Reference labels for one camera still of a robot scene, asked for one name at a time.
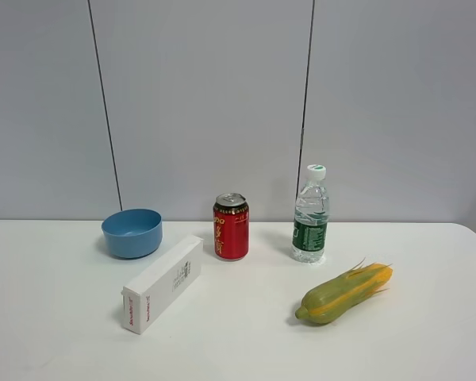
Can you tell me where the blue plastic bowl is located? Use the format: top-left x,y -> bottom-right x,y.
101,209 -> 163,260

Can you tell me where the toy corn cob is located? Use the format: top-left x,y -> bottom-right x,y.
294,262 -> 393,325

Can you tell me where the clear water bottle green label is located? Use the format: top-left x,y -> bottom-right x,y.
292,164 -> 330,263

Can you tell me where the white rectangular carton box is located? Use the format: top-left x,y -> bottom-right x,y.
121,235 -> 203,335

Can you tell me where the red drink can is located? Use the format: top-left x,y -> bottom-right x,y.
213,193 -> 249,260

